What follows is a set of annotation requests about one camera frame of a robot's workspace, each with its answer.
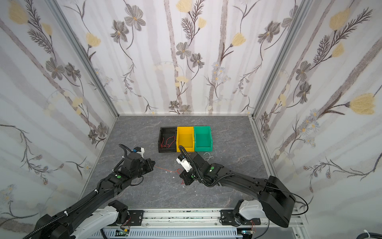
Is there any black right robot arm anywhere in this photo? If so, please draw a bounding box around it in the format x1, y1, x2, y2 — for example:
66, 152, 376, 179
177, 146, 309, 228

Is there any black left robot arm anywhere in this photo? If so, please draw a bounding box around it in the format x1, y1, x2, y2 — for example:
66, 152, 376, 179
25, 144, 155, 239

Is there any green storage bin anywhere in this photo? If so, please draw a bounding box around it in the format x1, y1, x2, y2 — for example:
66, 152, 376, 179
194, 126, 213, 152

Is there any yellow storage bin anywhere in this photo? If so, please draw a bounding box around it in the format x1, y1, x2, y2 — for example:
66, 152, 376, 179
176, 126, 195, 152

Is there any black storage bin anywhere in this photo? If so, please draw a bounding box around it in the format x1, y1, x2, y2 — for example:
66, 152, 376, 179
158, 127, 177, 153

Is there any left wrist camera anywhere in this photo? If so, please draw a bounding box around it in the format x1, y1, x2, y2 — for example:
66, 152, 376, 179
133, 147, 145, 158

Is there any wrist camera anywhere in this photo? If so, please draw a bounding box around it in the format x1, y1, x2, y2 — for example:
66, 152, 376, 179
176, 157, 193, 172
133, 147, 145, 158

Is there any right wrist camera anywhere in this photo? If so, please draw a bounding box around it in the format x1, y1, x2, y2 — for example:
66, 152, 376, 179
176, 157, 193, 172

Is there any red cable in black bin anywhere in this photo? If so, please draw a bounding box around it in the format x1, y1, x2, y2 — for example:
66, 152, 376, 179
161, 135, 176, 149

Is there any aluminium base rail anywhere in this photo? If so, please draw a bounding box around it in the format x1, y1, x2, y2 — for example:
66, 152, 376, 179
58, 207, 305, 231

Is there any white slotted cable duct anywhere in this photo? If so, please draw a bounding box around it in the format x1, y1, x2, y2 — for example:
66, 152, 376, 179
103, 228, 243, 239

